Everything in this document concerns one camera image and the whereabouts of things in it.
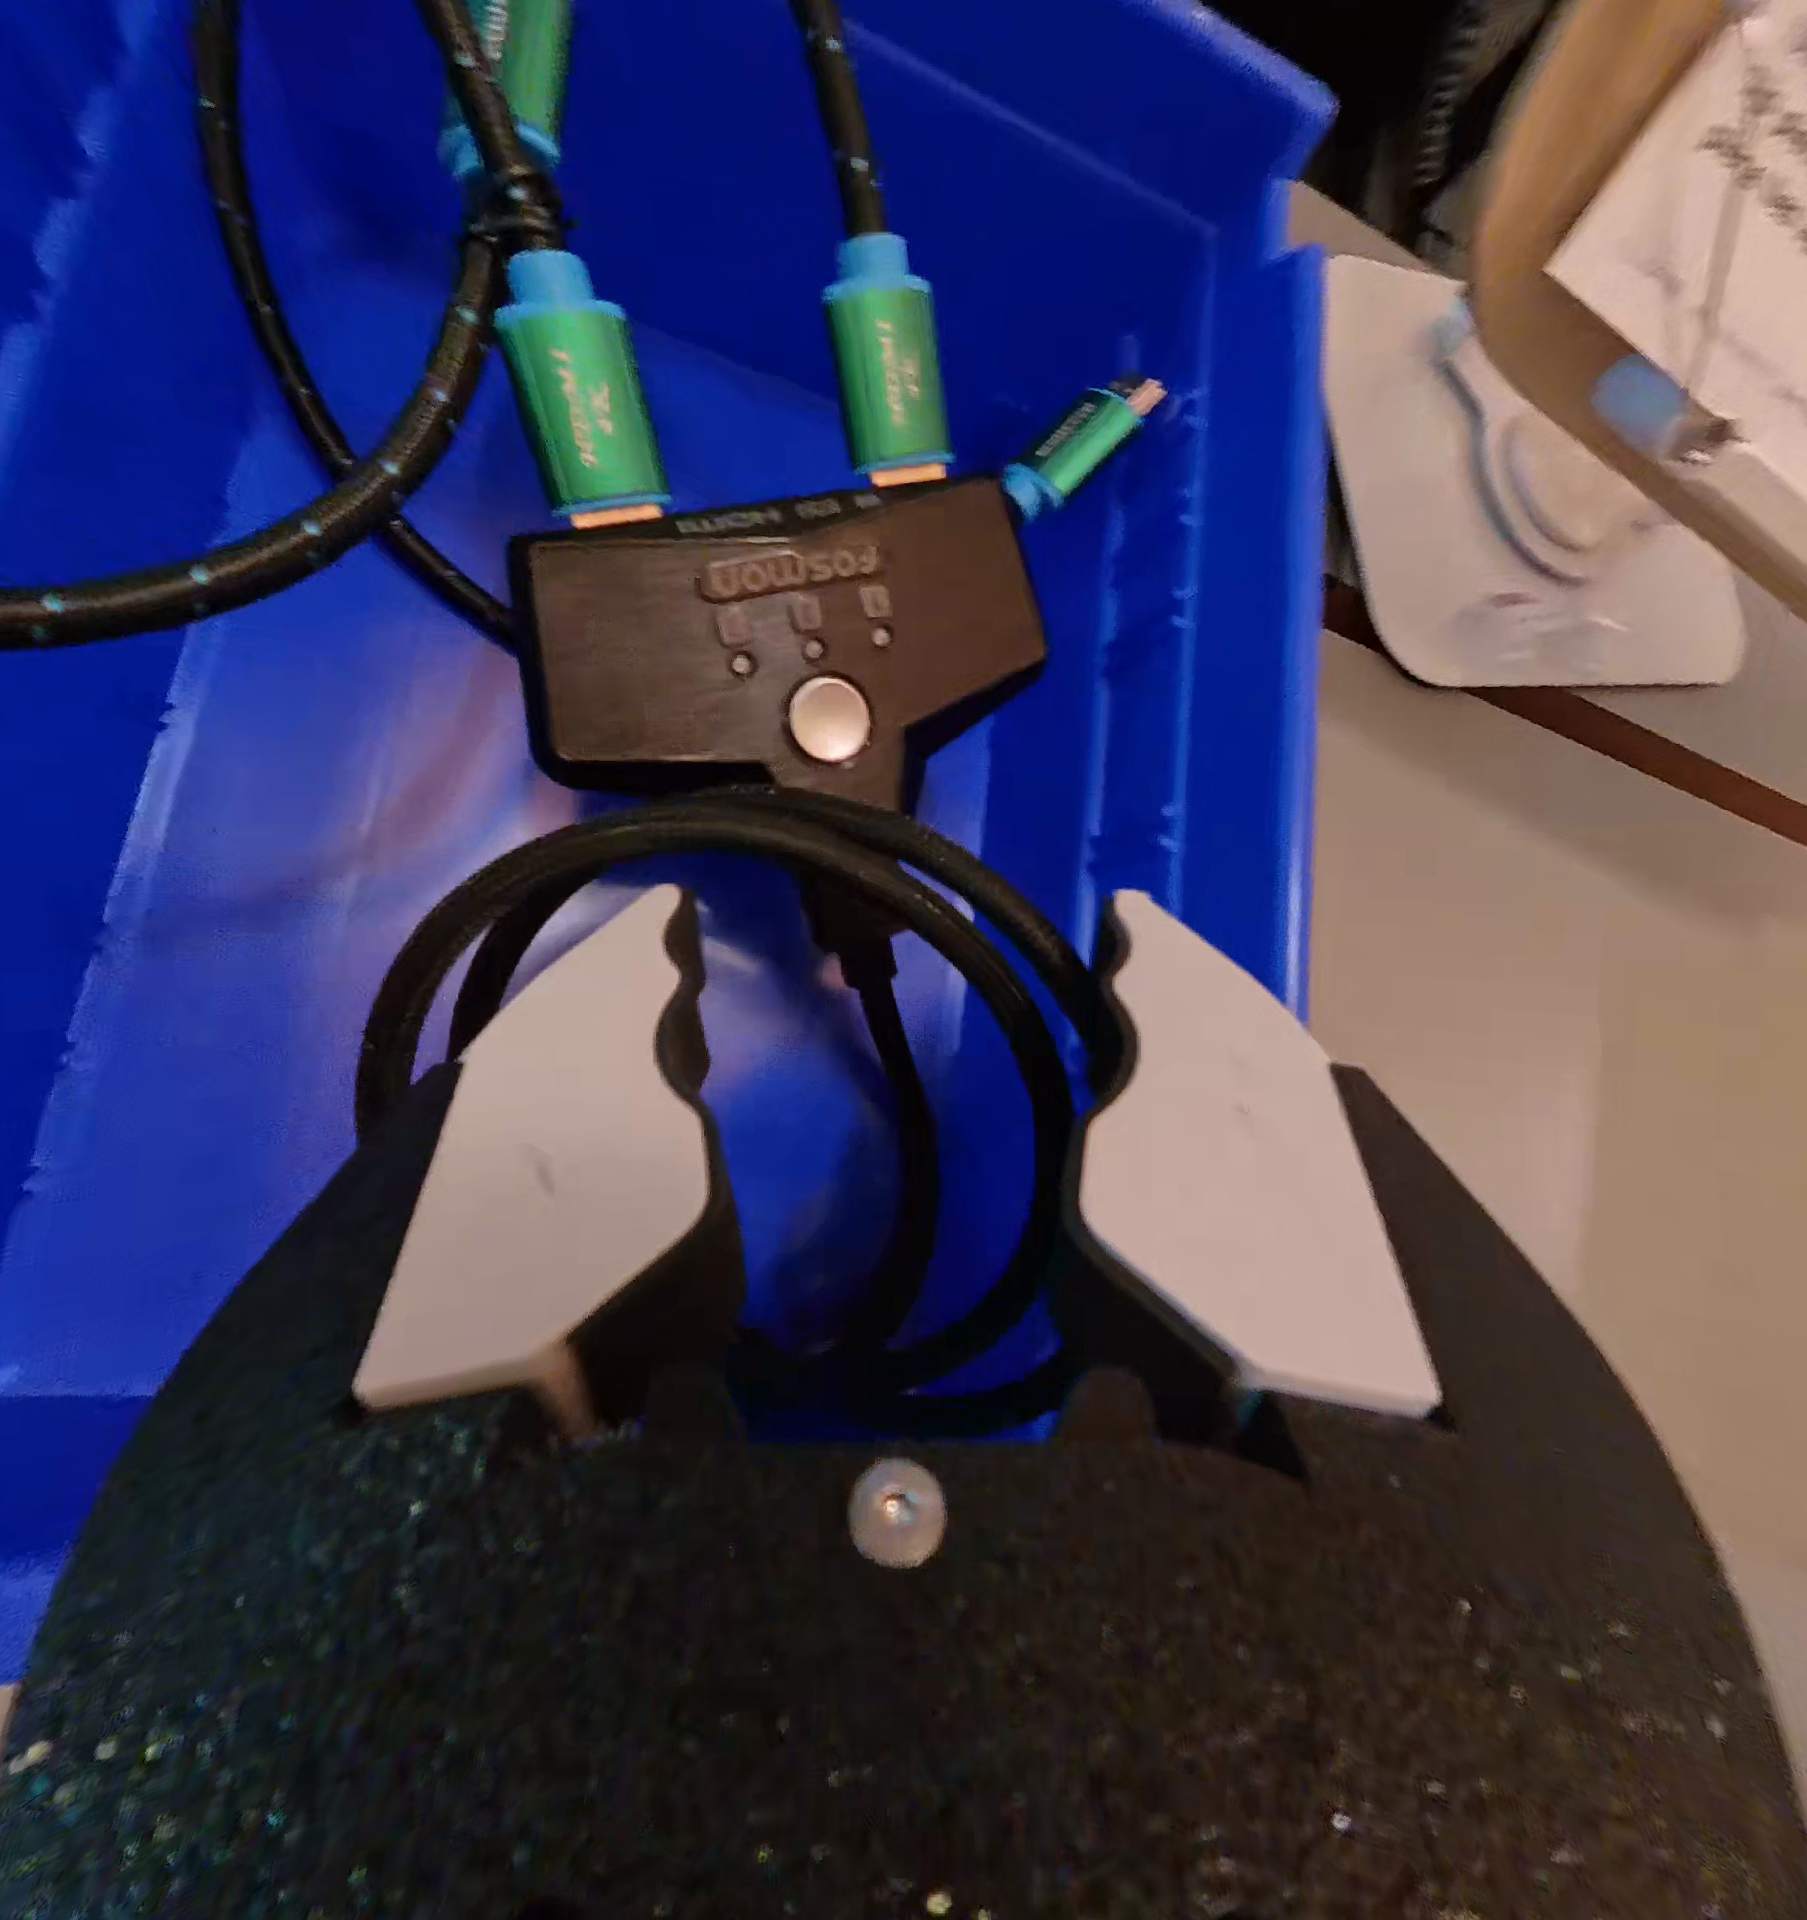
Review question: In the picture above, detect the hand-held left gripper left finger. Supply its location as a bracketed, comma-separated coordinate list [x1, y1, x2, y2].
[348, 881, 747, 1439]

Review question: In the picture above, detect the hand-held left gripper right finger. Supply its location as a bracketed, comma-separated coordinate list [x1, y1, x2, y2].
[1055, 888, 1445, 1446]

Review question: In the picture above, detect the thick black braided switch cable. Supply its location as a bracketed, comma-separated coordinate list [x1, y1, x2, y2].
[352, 786, 1107, 1450]

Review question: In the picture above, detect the blue plastic bin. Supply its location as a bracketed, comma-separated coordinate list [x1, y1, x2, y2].
[0, 0, 1343, 1689]

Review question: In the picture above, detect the black video switch box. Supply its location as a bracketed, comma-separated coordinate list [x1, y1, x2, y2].
[507, 475, 1051, 820]

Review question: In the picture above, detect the black braided cable green plug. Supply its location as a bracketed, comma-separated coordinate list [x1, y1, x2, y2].
[190, 0, 575, 639]
[0, 194, 675, 653]
[789, 0, 953, 490]

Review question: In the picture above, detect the white stand base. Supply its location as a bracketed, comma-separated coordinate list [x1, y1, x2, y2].
[1315, 252, 1749, 691]

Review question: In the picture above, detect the wooden sheet holder board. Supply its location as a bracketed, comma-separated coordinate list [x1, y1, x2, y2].
[1473, 0, 1807, 669]

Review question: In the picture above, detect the printed instruction sheet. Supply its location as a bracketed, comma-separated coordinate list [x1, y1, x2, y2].
[1539, 0, 1807, 520]

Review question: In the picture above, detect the thin cable small green plug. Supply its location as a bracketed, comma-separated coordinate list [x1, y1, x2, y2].
[999, 374, 1167, 520]

